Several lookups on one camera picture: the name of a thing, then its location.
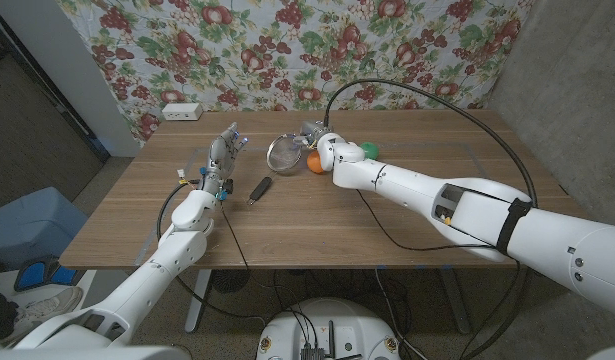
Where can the green ball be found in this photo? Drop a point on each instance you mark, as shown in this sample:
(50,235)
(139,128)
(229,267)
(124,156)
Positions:
(371,150)

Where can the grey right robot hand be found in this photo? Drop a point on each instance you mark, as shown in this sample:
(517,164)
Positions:
(312,131)

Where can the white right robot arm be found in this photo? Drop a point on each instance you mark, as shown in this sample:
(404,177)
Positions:
(437,200)

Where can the white sneaker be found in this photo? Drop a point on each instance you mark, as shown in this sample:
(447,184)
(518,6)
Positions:
(47,305)

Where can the black round fan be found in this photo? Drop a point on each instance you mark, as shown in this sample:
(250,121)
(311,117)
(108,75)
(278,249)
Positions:
(230,281)

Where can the orange ball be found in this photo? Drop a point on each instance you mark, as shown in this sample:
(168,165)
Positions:
(313,162)

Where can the fruit print backdrop cloth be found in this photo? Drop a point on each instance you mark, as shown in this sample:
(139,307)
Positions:
(312,50)

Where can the white power strip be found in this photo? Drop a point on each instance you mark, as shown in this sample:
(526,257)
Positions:
(182,112)

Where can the white table leg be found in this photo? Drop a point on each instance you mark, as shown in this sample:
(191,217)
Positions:
(198,300)

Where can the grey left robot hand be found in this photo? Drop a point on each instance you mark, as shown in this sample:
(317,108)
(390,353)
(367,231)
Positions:
(219,160)

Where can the white robot torso base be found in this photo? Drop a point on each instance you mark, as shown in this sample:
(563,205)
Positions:
(327,325)

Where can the blue grey storage bin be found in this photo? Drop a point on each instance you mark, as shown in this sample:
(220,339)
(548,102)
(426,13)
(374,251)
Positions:
(32,225)

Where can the grey table leg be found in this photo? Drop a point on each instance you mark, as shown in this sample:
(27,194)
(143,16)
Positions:
(456,300)

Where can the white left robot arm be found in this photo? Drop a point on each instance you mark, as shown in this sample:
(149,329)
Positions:
(147,275)

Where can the blue and black pad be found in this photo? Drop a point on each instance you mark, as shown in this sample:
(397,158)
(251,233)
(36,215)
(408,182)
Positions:
(34,274)

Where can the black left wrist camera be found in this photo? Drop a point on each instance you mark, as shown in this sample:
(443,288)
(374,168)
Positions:
(228,186)

